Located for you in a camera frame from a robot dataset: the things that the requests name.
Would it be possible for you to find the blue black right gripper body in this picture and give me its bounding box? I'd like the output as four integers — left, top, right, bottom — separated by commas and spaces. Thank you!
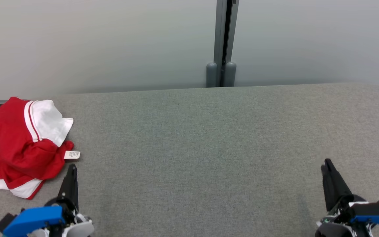
321, 194, 379, 237

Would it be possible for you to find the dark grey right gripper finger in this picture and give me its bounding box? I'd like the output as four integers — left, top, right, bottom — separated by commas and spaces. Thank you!
325, 159, 354, 198
321, 165, 340, 211

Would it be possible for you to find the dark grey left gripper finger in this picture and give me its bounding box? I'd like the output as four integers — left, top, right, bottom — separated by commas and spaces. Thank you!
58, 164, 73, 200
68, 164, 79, 210

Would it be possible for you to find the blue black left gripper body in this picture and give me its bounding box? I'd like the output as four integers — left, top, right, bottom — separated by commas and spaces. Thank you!
3, 197, 80, 237

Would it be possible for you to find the red white t-shirt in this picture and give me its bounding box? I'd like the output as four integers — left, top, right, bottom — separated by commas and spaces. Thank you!
0, 96, 81, 182

